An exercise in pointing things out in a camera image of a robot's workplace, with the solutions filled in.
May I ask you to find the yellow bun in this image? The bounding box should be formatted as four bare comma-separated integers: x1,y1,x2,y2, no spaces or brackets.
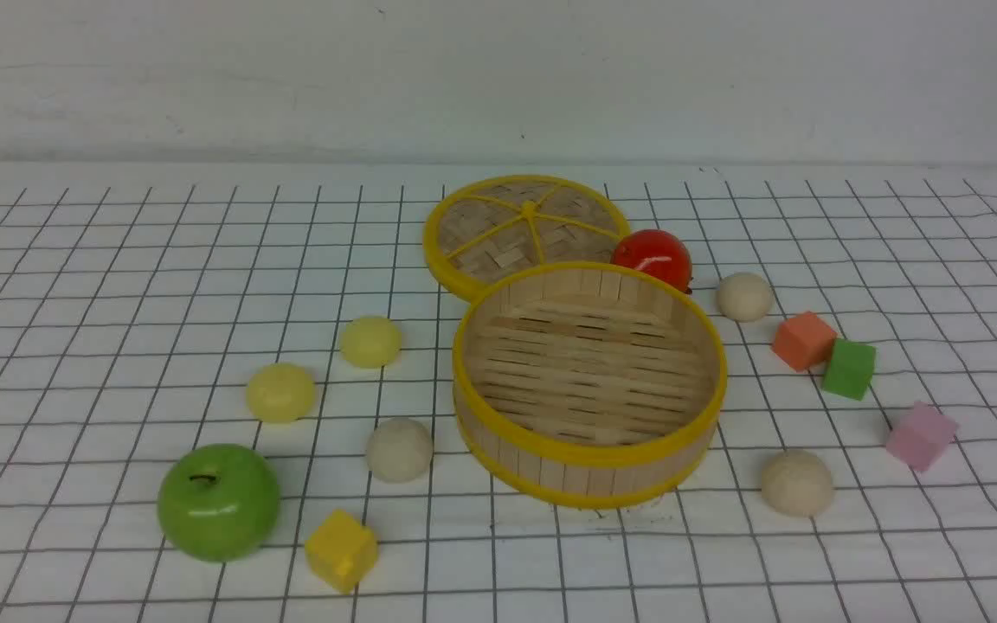
339,316,403,369
245,362,317,423

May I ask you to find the cream bun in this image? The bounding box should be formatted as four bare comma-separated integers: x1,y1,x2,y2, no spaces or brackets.
716,272,775,323
365,417,433,484
760,449,835,517

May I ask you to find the woven bamboo steamer lid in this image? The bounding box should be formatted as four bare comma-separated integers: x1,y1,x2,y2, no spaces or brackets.
422,175,632,301

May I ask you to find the bamboo steamer tray yellow rim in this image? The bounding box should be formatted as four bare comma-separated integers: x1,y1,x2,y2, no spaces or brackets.
452,261,728,509

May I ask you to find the red tomato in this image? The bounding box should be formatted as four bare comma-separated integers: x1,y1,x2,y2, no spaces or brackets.
610,228,693,295

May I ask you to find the yellow cube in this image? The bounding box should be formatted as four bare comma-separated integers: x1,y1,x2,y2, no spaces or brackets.
304,508,377,593

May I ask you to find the orange cube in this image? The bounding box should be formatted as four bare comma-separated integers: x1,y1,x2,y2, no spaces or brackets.
771,311,839,372

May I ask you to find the green apple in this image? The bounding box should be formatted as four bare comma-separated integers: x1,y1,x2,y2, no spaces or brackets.
156,443,281,563

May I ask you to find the green cube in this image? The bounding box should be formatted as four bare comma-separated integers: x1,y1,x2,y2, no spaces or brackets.
820,337,876,400

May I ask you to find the pink cube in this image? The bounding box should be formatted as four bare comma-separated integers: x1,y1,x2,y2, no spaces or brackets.
885,401,959,472

